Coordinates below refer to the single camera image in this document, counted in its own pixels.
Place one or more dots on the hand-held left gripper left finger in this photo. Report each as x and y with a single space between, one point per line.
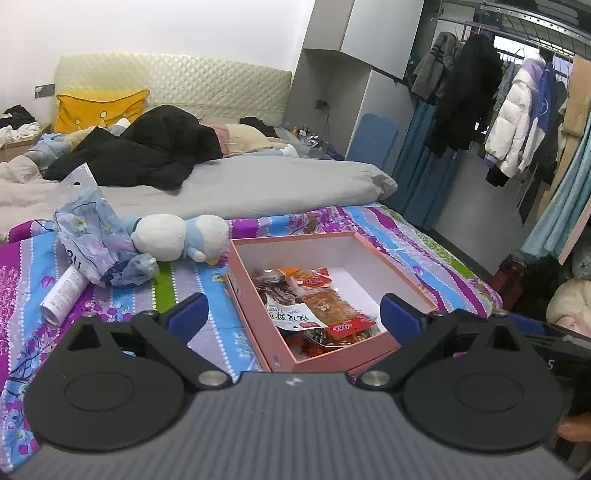
187 316

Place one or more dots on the purple floral quilt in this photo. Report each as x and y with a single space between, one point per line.
207 286

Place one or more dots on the hanging grey jacket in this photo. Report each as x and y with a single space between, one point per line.
436 64

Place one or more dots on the grey wall switch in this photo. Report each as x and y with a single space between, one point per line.
45 90

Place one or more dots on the person's right hand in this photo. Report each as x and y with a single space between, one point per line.
577 427

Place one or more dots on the grey duvet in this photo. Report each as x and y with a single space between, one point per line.
277 184

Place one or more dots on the cream quilted headboard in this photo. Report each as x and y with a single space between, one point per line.
207 83

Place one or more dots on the yellow pillow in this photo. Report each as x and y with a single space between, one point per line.
97 110

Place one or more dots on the hanging blue hoodie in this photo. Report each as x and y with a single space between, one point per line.
547 101

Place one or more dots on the light teal cloth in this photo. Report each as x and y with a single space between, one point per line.
558 217

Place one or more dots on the hanging black coat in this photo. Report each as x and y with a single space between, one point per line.
466 92

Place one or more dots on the long red-ended snack packet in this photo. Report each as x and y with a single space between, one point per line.
316 279

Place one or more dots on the small black cloth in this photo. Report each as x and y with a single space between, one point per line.
258 127

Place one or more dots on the wall socket with charger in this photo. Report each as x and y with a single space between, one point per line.
321 105

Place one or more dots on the metal clothes rail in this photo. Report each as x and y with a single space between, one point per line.
531 23

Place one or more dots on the black jacket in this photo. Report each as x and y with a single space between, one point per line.
152 147

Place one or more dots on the pale blue plastic bag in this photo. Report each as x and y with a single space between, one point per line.
87 230

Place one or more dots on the pink cardboard box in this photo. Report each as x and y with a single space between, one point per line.
360 258

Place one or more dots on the white and blue plush toy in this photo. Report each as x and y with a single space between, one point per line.
175 237

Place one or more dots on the hanging white puffer jacket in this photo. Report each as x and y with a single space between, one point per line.
512 120

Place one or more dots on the hanging beige coat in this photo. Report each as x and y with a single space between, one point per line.
577 106

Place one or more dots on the clear dark snack packet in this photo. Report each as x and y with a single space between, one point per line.
272 286

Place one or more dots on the blue curtain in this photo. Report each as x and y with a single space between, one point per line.
420 175

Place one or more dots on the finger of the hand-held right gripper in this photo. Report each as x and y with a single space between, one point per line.
549 330

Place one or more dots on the orange gold snack packet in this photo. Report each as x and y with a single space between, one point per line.
330 307

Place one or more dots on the small bedside bottles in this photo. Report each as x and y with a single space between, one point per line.
304 134

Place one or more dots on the beige pillow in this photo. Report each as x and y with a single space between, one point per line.
242 138

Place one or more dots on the blue board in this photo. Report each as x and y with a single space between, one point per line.
371 138

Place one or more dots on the red foil snack packet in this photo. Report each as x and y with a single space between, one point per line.
314 346

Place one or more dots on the white black-lettered snack packet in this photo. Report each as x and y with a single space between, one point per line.
291 318

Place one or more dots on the cream puffy bedding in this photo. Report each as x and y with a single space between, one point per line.
572 304

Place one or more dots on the light blue garment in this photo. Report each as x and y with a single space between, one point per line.
46 152

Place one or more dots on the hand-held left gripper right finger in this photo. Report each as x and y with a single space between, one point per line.
401 318

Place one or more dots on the white spray bottle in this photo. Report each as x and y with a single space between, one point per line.
62 295

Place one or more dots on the grey wardrobe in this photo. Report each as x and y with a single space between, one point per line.
351 46

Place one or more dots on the wooden nightstand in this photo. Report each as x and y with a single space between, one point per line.
23 150

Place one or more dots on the white cloth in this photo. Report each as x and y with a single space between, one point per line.
16 133

